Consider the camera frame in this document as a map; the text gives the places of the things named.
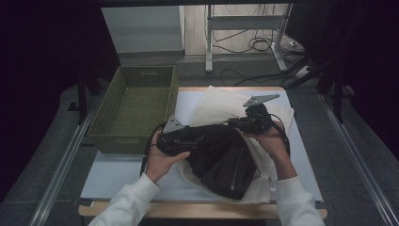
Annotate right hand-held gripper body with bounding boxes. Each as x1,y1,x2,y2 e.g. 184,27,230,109
228,93,281,135

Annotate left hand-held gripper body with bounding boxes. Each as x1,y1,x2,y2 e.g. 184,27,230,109
155,115,202,157

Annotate white mesh laundry bag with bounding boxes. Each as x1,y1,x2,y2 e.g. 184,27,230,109
179,85,295,205

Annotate black garment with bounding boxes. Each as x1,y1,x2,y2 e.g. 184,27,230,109
184,123,259,202

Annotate person's left hand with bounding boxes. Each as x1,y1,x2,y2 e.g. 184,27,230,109
143,131,192,185

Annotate person's right hand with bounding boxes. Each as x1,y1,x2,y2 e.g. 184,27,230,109
244,123,292,166

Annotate green woven basket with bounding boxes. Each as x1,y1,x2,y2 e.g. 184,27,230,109
87,65,180,155

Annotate white power strip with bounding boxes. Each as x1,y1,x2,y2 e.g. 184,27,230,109
294,64,312,79

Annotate wooden table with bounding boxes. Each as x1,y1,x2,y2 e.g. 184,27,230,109
77,86,329,220

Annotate white panel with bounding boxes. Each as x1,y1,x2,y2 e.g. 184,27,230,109
100,5,185,55

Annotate dark curtain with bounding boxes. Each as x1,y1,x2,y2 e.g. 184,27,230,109
283,0,399,161
0,0,121,203

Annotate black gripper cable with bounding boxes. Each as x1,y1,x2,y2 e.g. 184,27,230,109
139,121,168,177
268,113,292,158

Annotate black floor cables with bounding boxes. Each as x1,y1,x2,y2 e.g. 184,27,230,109
212,3,314,88

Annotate white metal desk frame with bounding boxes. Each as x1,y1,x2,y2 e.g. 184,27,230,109
204,3,294,74

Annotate metal floor rail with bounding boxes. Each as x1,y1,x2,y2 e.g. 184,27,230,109
315,92,399,226
28,93,105,226

